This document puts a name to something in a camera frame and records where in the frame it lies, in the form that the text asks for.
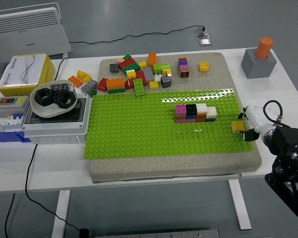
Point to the blue plastic bin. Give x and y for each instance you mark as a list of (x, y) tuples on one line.
[(5, 137)]

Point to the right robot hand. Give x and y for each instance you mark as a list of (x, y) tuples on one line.
[(257, 119)]

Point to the white table leg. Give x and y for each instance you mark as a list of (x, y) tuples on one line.
[(239, 205), (60, 213)]

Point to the yellow white tissue box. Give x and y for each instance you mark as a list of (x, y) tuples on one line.
[(24, 72)]

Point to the light grey toy brick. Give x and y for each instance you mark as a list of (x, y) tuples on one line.
[(148, 74), (89, 86)]

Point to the white blue circuit breaker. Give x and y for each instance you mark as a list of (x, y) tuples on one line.
[(12, 121)]

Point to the black toy brick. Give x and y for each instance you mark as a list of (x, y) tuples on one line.
[(191, 109)]

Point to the red sloped toy brick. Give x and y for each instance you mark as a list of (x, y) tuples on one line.
[(102, 84)]

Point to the small black circuit part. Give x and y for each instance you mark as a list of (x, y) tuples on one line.
[(59, 86)]

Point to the grey-brown foam mat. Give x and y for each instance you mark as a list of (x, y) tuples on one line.
[(213, 77)]

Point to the large orange toy brick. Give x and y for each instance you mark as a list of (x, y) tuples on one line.
[(115, 83)]

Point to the yellow white toy brick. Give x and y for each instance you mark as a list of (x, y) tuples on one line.
[(131, 74)]

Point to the open metal floor socket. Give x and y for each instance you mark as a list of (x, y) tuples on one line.
[(201, 32)]

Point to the grey push-button switch box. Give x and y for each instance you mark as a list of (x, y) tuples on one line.
[(11, 105)]

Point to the white panel heater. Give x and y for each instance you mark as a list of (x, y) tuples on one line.
[(27, 37)]

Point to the orange long toy brick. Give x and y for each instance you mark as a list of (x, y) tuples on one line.
[(152, 59)]

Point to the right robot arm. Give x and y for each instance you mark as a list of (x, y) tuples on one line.
[(288, 141)]

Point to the white bowl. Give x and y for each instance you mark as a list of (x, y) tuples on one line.
[(48, 110)]

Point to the grey electrical enclosure box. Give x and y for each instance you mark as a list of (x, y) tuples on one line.
[(57, 126)]

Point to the small dark green brick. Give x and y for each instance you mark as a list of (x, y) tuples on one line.
[(93, 93)]

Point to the orange cylinder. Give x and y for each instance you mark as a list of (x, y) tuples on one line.
[(263, 48)]

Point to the small white toy brick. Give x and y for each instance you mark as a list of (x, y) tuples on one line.
[(158, 78)]

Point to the closed metal floor socket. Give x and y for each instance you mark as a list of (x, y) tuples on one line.
[(205, 42)]

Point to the dark grey toy brick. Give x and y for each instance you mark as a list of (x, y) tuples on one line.
[(113, 68)]

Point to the yellow stepped toy brick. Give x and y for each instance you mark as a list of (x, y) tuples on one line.
[(84, 76)]

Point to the blue toy brick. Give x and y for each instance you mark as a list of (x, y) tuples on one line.
[(210, 119), (191, 117), (183, 63)]

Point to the grey metal plate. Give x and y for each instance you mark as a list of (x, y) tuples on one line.
[(159, 234)]

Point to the dark grey sloped brick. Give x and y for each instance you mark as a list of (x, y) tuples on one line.
[(166, 82)]

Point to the pink toy brick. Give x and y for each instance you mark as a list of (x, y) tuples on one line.
[(180, 121), (184, 67), (190, 121)]

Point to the grey cube block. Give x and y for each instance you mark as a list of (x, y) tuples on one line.
[(258, 67)]

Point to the magenta toy brick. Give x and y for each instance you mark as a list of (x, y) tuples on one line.
[(180, 109)]

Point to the red long toy brick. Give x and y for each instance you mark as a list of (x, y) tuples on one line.
[(126, 64), (140, 75)]

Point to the green toy baseplate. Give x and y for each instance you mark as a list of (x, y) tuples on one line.
[(139, 129)]

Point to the yellow square toy brick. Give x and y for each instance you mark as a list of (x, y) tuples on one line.
[(204, 67), (238, 126)]

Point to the brown toy brick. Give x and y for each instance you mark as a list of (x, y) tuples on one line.
[(185, 73)]

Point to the lime green toy brick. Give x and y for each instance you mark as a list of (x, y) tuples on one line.
[(162, 67)]

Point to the orange flat toy brick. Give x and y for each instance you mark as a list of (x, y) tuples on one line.
[(75, 81)]

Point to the large black nut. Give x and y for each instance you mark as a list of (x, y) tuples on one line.
[(63, 99), (43, 97)]

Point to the lime green long brick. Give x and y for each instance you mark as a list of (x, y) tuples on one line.
[(139, 86)]

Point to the dark green long brick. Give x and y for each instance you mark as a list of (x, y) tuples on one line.
[(132, 68)]

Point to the small pink yellow brick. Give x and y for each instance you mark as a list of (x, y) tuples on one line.
[(120, 60), (167, 73)]

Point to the green flat toy brick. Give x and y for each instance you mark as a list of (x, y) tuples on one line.
[(116, 91)]

